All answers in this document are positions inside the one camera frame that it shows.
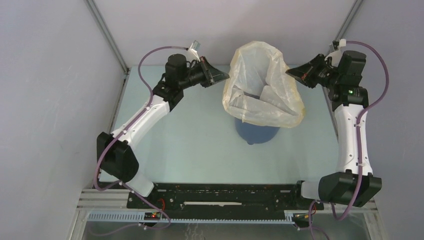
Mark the right aluminium frame post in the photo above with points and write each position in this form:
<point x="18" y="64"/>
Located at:
<point x="355" y="8"/>

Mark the grey slotted cable duct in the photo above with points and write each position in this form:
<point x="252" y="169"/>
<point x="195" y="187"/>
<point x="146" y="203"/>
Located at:
<point x="141" y="217"/>

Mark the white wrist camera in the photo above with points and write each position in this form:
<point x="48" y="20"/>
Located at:
<point x="336" y="49"/>
<point x="192" y="52"/>

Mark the blue plastic trash bin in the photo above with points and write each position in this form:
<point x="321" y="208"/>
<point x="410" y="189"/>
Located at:
<point x="255" y="134"/>

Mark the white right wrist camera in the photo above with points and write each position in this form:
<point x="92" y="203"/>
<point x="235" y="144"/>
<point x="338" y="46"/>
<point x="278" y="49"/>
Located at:
<point x="336" y="49"/>

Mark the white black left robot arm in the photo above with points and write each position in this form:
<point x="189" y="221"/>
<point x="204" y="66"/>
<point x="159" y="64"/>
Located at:
<point x="116" y="149"/>

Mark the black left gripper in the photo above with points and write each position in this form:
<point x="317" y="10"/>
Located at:
<point x="216" y="76"/>

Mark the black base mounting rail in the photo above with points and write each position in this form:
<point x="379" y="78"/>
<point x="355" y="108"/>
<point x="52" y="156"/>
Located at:
<point x="224" y="201"/>

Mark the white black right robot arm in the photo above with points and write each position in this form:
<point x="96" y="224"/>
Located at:
<point x="353" y="181"/>

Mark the left aluminium frame post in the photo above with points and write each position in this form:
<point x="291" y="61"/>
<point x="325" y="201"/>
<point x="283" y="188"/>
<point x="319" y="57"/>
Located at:
<point x="107" y="34"/>

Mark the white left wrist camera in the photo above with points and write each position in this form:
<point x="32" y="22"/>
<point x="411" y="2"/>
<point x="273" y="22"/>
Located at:
<point x="192" y="52"/>

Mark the aluminium frame post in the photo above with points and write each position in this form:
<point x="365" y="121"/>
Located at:
<point x="355" y="8"/>
<point x="107" y="34"/>

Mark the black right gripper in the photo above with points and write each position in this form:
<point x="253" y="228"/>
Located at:
<point x="305" y="73"/>

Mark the translucent yellowish plastic trash bag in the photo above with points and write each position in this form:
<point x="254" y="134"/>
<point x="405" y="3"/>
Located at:
<point x="259" y="91"/>

